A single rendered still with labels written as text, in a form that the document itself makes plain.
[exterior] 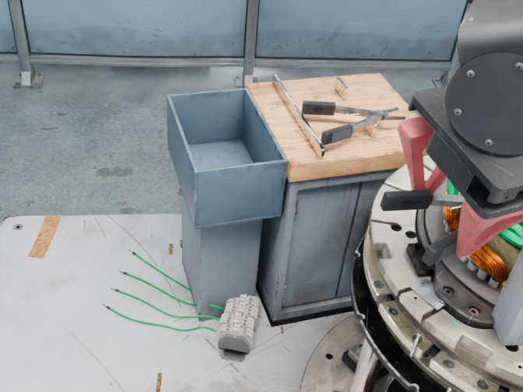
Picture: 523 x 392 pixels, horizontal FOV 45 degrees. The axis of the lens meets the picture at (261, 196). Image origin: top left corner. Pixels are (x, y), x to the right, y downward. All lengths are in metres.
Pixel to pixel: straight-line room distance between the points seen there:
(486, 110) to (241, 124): 0.57
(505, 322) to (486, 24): 0.27
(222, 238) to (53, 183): 1.68
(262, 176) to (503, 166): 0.35
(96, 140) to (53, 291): 1.72
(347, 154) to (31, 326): 0.49
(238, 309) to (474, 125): 0.58
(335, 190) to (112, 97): 2.23
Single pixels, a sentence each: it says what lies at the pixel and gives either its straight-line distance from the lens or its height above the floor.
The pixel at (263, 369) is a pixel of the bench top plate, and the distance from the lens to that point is 0.86.
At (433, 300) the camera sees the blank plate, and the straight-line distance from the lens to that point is 0.55.
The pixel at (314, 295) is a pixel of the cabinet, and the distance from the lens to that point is 0.90.
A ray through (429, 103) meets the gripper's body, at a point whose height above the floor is 1.26.
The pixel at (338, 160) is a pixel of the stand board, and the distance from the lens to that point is 0.73.
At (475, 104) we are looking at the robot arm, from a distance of 0.33.
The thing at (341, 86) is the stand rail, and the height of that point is 1.08.
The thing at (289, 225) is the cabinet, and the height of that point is 0.97.
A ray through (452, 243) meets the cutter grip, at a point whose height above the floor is 1.18.
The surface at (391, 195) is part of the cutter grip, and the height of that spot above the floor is 1.18.
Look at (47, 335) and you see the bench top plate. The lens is 0.91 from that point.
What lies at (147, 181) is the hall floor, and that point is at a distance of 2.41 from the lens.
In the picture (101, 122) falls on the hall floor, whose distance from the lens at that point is 2.75.
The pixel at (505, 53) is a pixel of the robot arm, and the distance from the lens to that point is 0.32.
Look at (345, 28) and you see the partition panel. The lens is 2.99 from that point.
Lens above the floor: 1.48
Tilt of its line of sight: 39 degrees down
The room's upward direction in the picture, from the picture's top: 6 degrees clockwise
